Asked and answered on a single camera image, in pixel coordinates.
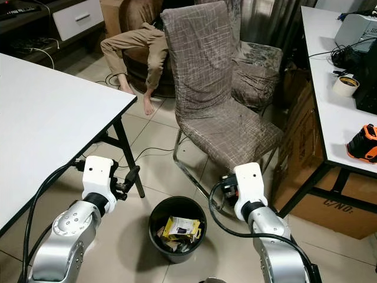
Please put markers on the orange black power tool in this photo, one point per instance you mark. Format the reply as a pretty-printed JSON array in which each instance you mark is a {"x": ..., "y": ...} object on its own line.
[{"x": 364, "y": 144}]

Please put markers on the brown patterned cover chair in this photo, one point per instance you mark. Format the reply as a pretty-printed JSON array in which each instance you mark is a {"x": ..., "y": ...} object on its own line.
[{"x": 203, "y": 76}]

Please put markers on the yellow black packet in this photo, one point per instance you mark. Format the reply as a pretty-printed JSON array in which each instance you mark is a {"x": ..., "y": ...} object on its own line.
[{"x": 182, "y": 227}]

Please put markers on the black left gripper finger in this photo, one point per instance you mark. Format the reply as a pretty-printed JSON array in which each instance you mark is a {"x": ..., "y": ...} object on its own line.
[{"x": 133, "y": 173}]

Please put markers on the brown cardboard box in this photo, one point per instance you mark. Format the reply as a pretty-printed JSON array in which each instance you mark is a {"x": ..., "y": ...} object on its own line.
[{"x": 300, "y": 135}]

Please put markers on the brown round armchair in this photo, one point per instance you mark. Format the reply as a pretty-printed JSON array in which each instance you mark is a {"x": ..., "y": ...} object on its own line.
[{"x": 132, "y": 17}]

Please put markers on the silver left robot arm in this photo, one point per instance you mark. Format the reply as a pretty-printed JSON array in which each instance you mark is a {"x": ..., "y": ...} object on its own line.
[{"x": 68, "y": 236}]

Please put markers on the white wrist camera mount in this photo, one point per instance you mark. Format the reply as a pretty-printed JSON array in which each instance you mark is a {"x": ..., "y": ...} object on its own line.
[
  {"x": 99, "y": 174},
  {"x": 248, "y": 183}
]

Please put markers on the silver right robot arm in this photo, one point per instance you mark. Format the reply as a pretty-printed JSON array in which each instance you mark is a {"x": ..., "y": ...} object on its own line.
[{"x": 274, "y": 244}]

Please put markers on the grey box device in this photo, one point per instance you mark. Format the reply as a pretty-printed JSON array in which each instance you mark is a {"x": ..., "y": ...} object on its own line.
[{"x": 356, "y": 30}]

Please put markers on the brown floral cushioned chair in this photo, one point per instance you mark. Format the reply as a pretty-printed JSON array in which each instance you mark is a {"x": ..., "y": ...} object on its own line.
[{"x": 256, "y": 73}]

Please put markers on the black folding table frame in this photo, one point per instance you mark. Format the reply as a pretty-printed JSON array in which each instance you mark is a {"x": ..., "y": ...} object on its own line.
[{"x": 129, "y": 153}]

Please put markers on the grey curtain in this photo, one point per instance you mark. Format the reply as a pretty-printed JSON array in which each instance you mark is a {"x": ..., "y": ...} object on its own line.
[{"x": 271, "y": 17}]

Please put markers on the black table frame with crossbar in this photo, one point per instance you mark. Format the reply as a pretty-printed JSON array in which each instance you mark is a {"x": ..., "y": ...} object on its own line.
[{"x": 306, "y": 188}]

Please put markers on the dark wooden media shelf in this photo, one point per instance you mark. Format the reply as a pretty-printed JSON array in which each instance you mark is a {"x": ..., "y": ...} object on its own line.
[{"x": 23, "y": 26}]

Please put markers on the black round rubbish bin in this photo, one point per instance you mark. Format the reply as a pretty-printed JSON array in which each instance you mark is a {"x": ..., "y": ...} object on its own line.
[{"x": 156, "y": 236}]

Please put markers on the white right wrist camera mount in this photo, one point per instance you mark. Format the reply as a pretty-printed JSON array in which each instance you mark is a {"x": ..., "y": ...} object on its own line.
[{"x": 248, "y": 183}]

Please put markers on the white tape roll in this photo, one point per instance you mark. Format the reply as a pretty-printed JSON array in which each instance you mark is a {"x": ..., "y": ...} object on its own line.
[{"x": 345, "y": 86}]

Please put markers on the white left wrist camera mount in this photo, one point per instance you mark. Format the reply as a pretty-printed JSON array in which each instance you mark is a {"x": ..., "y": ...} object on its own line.
[{"x": 99, "y": 174}]

